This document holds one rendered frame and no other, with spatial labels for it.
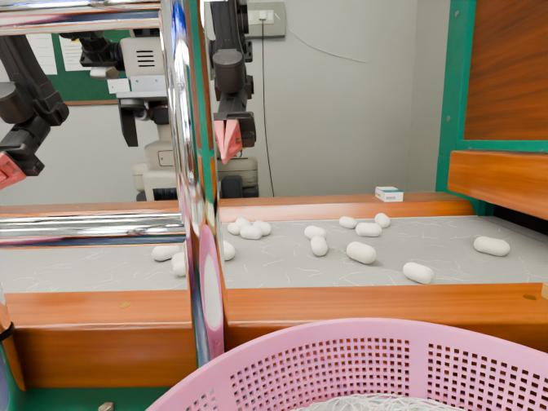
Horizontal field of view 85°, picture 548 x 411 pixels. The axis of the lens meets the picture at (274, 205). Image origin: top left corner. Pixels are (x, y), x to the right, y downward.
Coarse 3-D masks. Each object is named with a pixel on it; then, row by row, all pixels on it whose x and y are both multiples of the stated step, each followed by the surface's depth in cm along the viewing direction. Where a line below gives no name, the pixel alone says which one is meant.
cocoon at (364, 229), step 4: (360, 224) 45; (364, 224) 45; (368, 224) 45; (372, 224) 45; (376, 224) 45; (356, 228) 46; (360, 228) 45; (364, 228) 45; (368, 228) 45; (372, 228) 45; (376, 228) 44; (380, 228) 45; (356, 232) 46; (360, 232) 45; (364, 232) 45; (368, 232) 45; (372, 232) 45; (376, 232) 45; (380, 232) 45
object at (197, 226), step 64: (0, 0) 15; (64, 0) 15; (128, 0) 15; (192, 0) 15; (192, 64) 15; (192, 128) 16; (192, 192) 16; (192, 256) 17; (0, 320) 20; (192, 320) 18; (0, 384) 20
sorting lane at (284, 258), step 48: (240, 240) 47; (288, 240) 46; (336, 240) 45; (384, 240) 44; (432, 240) 43; (528, 240) 42; (48, 288) 33; (96, 288) 33; (144, 288) 32; (240, 288) 31
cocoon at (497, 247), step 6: (480, 240) 38; (486, 240) 37; (492, 240) 37; (498, 240) 36; (480, 246) 37; (486, 246) 37; (492, 246) 36; (498, 246) 36; (504, 246) 36; (486, 252) 37; (492, 252) 37; (498, 252) 36; (504, 252) 36
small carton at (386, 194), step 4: (376, 188) 63; (380, 188) 61; (384, 188) 61; (388, 188) 60; (392, 188) 60; (396, 188) 60; (376, 192) 63; (380, 192) 60; (384, 192) 58; (388, 192) 57; (392, 192) 57; (396, 192) 57; (400, 192) 57; (376, 196) 63; (380, 196) 60; (384, 196) 58; (388, 196) 57; (392, 196) 57; (396, 196) 57; (400, 196) 57; (384, 200) 58; (388, 200) 58; (392, 200) 58; (396, 200) 58; (400, 200) 58
